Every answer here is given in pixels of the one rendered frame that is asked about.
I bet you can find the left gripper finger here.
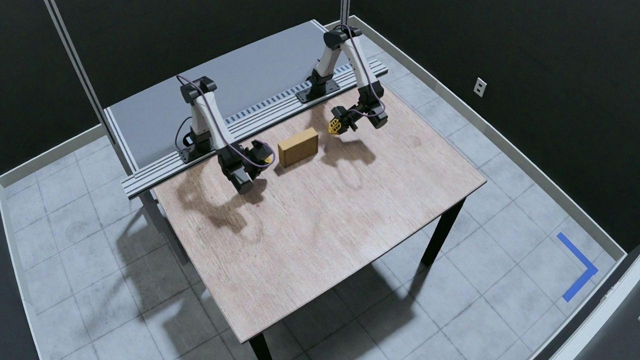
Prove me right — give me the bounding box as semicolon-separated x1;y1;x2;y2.
329;122;341;135
328;119;339;132

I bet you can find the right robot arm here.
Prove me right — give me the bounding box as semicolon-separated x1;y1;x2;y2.
178;76;273;195

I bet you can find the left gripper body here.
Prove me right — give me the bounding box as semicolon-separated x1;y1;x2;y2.
336;104;364;135

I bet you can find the grey aluminium crossbar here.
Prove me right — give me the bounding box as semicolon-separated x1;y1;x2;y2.
120;59;388;201

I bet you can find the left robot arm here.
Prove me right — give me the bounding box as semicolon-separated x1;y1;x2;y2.
295;26;388;130

